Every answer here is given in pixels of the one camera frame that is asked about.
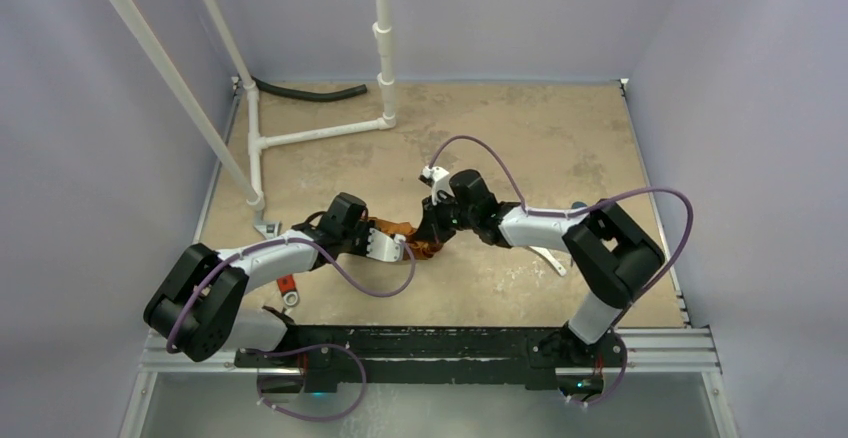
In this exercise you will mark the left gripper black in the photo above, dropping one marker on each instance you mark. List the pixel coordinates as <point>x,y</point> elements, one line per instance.
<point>364,229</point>

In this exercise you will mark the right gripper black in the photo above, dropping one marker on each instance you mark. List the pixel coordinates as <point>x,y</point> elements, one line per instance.
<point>433,224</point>

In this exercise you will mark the orange cloth napkin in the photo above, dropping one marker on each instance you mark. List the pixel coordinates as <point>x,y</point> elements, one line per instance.
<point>421,249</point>

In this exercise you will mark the white ceramic spoon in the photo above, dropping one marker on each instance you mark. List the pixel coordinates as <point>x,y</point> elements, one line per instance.
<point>552,261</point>

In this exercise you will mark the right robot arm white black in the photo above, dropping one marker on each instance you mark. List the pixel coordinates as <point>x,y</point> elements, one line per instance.
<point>614,255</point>

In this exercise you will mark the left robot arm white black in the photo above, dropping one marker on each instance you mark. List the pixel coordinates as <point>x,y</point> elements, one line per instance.
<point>196,307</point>

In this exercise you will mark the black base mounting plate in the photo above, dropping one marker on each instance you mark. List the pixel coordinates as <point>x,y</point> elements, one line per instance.
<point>537,358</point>

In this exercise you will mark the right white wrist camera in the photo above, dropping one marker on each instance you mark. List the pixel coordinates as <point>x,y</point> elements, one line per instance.
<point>437,179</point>

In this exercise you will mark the red handled adjustable wrench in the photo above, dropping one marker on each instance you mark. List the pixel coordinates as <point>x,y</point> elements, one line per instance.
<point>286,289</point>

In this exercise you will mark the aluminium extrusion rail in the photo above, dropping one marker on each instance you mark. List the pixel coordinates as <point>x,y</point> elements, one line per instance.
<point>649,351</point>

